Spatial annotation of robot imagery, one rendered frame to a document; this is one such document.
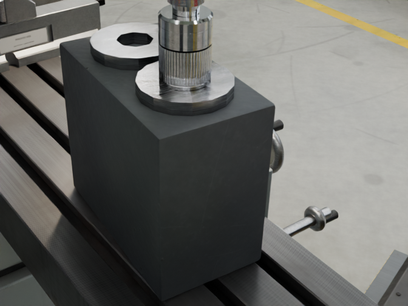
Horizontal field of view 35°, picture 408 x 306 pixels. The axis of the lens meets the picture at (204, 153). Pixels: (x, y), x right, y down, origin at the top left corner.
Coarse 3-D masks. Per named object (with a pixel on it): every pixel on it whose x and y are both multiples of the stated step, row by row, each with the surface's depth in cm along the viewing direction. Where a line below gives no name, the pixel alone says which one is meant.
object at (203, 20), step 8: (168, 8) 56; (200, 8) 56; (208, 8) 56; (160, 16) 54; (168, 16) 54; (176, 16) 54; (184, 16) 54; (192, 16) 54; (200, 16) 54; (208, 16) 54; (160, 24) 55; (168, 24) 54; (176, 24) 53; (184, 24) 53; (192, 24) 53; (200, 24) 54; (208, 24) 54; (176, 32) 54; (184, 32) 54; (192, 32) 54
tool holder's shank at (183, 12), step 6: (168, 0) 54; (174, 0) 53; (180, 0) 53; (186, 0) 53; (192, 0) 53; (198, 0) 53; (204, 0) 54; (174, 6) 54; (180, 6) 53; (186, 6) 53; (192, 6) 53; (198, 6) 54; (174, 12) 54; (180, 12) 54; (186, 12) 54; (192, 12) 54; (198, 12) 55
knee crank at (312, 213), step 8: (312, 208) 140; (328, 208) 142; (304, 216) 142; (312, 216) 140; (320, 216) 138; (328, 216) 142; (336, 216) 144; (296, 224) 137; (304, 224) 138; (312, 224) 139; (320, 224) 139; (288, 232) 136; (296, 232) 137
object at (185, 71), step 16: (160, 32) 55; (208, 32) 55; (160, 48) 56; (176, 48) 55; (192, 48) 55; (208, 48) 56; (160, 64) 57; (176, 64) 55; (192, 64) 55; (208, 64) 57; (160, 80) 58; (176, 80) 56; (192, 80) 56; (208, 80) 58
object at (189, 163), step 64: (64, 64) 68; (128, 64) 62; (128, 128) 57; (192, 128) 54; (256, 128) 58; (128, 192) 62; (192, 192) 57; (256, 192) 62; (128, 256) 67; (192, 256) 62; (256, 256) 67
